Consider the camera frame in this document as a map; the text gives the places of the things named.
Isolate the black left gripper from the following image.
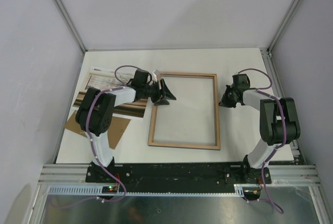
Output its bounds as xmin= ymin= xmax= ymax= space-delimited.
xmin=142 ymin=79 xmax=176 ymax=106

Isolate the wooden picture frame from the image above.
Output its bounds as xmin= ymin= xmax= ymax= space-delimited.
xmin=148 ymin=71 xmax=221 ymax=151

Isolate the printed photo paper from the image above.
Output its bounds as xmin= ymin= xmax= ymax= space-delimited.
xmin=71 ymin=66 xmax=148 ymax=119

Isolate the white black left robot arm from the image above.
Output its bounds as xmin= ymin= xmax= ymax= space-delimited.
xmin=75 ymin=69 xmax=176 ymax=182

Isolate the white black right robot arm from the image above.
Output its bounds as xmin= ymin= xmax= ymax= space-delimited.
xmin=219 ymin=73 xmax=301 ymax=183

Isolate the brown cardboard backing board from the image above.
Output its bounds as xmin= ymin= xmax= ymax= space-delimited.
xmin=65 ymin=113 xmax=131 ymax=149

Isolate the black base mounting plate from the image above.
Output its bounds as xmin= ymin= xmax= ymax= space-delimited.
xmin=85 ymin=161 xmax=272 ymax=194

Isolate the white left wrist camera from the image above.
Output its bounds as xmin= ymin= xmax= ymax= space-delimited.
xmin=152 ymin=70 xmax=161 ymax=82

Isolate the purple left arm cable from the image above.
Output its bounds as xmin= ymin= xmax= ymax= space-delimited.
xmin=49 ymin=65 xmax=143 ymax=209

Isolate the right side aluminium rail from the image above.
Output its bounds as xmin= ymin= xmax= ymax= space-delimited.
xmin=259 ymin=47 xmax=304 ymax=158

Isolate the aluminium rail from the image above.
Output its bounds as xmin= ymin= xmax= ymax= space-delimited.
xmin=39 ymin=164 xmax=322 ymax=186
xmin=259 ymin=47 xmax=304 ymax=158

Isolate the aluminium front rail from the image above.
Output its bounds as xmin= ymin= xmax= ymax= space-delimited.
xmin=39 ymin=164 xmax=322 ymax=186

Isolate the grey slotted cable duct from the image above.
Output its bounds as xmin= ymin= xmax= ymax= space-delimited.
xmin=48 ymin=185 xmax=244 ymax=197

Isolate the right aluminium corner post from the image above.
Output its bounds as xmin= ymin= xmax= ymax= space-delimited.
xmin=267 ymin=0 xmax=303 ymax=53

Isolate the aluminium corner post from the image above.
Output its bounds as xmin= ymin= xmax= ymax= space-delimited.
xmin=267 ymin=0 xmax=303 ymax=53
xmin=53 ymin=0 xmax=87 ymax=54

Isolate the left aluminium corner post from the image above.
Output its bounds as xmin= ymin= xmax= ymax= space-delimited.
xmin=53 ymin=0 xmax=87 ymax=54

